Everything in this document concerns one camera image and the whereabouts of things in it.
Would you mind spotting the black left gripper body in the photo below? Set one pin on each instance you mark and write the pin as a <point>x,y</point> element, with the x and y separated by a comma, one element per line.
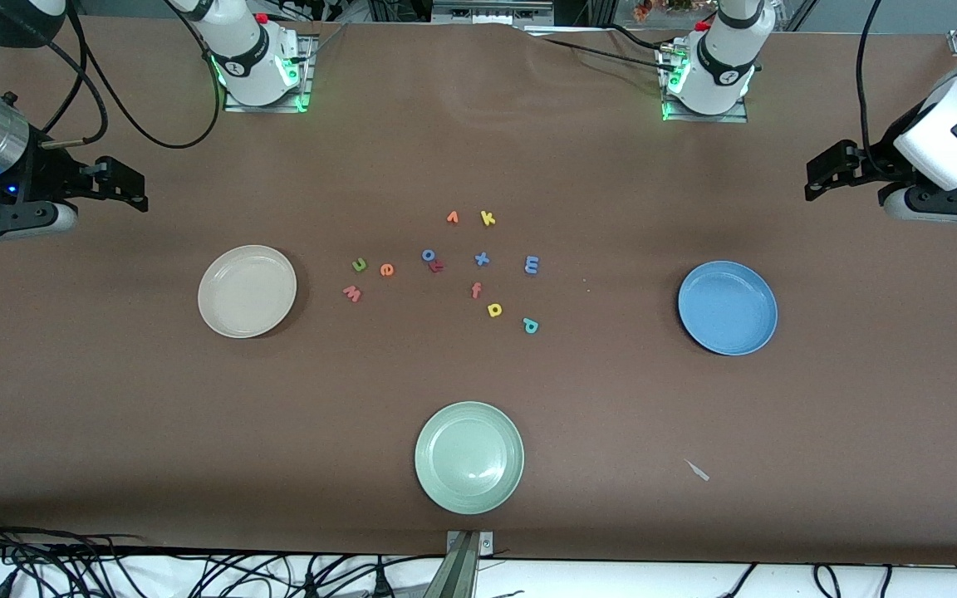
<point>871,164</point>

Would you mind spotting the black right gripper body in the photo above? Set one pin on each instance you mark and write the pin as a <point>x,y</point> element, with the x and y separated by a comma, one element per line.
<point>45,178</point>

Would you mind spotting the green foam letter u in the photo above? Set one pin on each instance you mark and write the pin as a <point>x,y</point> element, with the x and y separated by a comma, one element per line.
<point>355,265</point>

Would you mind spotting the pink foam letter w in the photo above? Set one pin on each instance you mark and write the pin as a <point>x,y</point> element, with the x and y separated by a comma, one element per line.
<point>351,293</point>

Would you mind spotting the blue foam letter m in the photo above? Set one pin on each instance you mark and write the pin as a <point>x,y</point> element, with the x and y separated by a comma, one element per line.
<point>532,265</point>

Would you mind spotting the teal foam letter p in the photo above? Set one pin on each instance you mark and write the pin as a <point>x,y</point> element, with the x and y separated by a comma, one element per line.
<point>528,329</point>

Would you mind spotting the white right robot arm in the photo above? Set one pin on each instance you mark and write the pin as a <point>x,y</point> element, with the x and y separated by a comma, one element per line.
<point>246,58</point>

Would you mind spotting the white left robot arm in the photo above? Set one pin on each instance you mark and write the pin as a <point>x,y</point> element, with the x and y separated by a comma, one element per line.
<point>723,58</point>

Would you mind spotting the beige plate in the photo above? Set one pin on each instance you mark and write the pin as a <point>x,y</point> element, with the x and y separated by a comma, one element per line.
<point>247,291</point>

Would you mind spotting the blue plate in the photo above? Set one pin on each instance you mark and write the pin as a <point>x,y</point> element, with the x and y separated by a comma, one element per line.
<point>728,308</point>

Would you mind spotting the orange decorative foliage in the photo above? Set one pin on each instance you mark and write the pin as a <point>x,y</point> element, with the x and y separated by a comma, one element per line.
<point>643,10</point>

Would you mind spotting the brown table cover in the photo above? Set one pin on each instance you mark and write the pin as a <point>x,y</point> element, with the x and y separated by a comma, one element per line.
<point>154,432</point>

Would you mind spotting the small white paper scrap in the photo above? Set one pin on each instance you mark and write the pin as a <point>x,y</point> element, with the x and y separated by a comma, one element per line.
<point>699,471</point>

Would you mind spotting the yellow foam letter k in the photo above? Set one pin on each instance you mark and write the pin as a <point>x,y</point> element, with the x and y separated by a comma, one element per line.
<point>487,218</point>

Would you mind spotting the pale green plate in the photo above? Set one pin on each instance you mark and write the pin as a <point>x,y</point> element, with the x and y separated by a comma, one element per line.
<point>469,458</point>

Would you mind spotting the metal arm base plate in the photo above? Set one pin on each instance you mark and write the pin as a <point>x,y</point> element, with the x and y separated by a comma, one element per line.
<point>732,118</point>
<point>306,83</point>

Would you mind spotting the aluminium frame beam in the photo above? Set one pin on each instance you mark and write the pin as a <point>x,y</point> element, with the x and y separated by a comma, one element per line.
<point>487,12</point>

